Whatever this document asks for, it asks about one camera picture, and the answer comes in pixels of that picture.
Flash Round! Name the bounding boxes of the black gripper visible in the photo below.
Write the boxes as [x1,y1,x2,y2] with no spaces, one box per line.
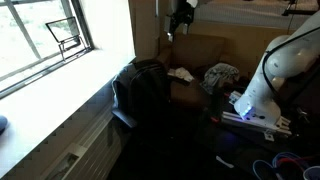
[165,0,197,43]

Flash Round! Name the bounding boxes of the black tripod stand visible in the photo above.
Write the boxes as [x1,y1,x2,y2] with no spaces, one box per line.
[281,0,320,17]

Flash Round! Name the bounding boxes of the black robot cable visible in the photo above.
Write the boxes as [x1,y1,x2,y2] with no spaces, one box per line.
[261,26,320,101]

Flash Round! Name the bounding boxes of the black office chair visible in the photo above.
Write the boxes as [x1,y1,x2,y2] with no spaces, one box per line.
[111,59,175,132]

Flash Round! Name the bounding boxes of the white radiator heater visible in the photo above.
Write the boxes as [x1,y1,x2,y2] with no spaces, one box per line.
[39,103,124,180]

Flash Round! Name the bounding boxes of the brown leather couch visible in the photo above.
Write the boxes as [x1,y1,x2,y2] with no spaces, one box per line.
[156,31,254,111]

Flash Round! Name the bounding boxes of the white bed mattress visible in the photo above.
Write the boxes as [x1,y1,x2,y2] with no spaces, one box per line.
[193,0,320,31]

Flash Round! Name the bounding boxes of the crumpled grey cloth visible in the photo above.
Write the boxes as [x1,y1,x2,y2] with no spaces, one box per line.
[200,62,240,95]

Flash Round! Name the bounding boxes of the crumpled white cloth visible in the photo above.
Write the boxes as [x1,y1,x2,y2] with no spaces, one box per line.
[167,67,195,83]

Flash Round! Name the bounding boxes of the dark grey jacket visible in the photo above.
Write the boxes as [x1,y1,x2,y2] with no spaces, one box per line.
[111,63,138,111]

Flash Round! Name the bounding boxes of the dark window frame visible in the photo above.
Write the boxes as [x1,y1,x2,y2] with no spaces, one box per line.
[0,0,94,100]

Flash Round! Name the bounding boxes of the aluminium robot base mount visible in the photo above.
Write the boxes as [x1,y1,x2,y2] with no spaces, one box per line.
[221,110,293,143]

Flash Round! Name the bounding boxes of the black framed glass stand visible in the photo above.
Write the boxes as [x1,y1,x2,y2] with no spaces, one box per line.
[45,16,84,63]

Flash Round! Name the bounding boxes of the white tape strip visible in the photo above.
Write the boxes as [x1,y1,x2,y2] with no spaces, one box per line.
[215,155,235,169]

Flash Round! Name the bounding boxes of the black robot table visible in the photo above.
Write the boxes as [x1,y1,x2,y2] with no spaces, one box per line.
[196,99,320,180]

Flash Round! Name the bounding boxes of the white plastic cup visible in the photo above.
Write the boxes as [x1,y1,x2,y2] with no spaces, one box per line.
[302,165,320,180]

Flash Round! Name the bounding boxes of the small white box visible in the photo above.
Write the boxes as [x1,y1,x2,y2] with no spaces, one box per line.
[229,90,243,106]

